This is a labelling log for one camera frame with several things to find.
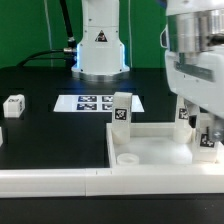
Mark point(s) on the white square table top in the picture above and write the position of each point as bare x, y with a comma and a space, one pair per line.
152, 144

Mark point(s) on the white sheet with tags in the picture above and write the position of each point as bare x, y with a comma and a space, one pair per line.
84, 103

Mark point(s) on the white front obstacle bar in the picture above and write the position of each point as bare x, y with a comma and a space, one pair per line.
112, 181

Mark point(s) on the white block at left edge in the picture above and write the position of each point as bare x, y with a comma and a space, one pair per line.
1, 137

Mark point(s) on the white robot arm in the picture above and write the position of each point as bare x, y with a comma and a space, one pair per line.
193, 40

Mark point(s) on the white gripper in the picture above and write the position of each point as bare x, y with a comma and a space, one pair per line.
201, 84

